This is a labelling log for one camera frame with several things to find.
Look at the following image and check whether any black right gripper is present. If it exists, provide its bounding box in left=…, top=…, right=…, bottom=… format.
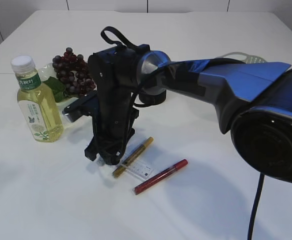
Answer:
left=83, top=104, right=140, bottom=166

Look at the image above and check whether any purple artificial grape bunch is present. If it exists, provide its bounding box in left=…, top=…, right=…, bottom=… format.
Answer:
left=38, top=47, right=97, bottom=103

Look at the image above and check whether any yellow tea bottle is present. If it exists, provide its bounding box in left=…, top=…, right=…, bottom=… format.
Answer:
left=10, top=55, right=64, bottom=143

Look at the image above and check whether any silver marker pen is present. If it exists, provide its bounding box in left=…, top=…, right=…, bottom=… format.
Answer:
left=96, top=156, right=106, bottom=167

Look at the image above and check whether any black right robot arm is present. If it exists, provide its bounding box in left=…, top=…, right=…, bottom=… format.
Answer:
left=84, top=45, right=292, bottom=183

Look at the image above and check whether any gold marker pen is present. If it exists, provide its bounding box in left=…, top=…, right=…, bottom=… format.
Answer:
left=112, top=136, right=154, bottom=179

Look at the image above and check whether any black mesh pen holder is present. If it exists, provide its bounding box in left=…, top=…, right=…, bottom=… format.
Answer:
left=138, top=90, right=167, bottom=106

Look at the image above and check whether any clear plastic ruler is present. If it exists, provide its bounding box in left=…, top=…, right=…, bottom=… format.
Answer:
left=120, top=159, right=154, bottom=182

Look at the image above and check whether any red marker pen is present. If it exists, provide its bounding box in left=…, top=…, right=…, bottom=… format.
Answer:
left=133, top=159, right=188, bottom=195

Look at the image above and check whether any pale green wavy glass plate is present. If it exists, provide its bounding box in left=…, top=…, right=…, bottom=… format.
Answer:
left=37, top=62, right=98, bottom=126

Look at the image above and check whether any pale green woven basket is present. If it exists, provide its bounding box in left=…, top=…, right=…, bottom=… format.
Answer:
left=218, top=51, right=267, bottom=64

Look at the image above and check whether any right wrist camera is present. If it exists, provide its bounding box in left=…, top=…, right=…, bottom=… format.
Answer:
left=62, top=90, right=99, bottom=123

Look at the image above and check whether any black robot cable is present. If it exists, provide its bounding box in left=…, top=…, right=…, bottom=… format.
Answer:
left=100, top=26, right=151, bottom=55

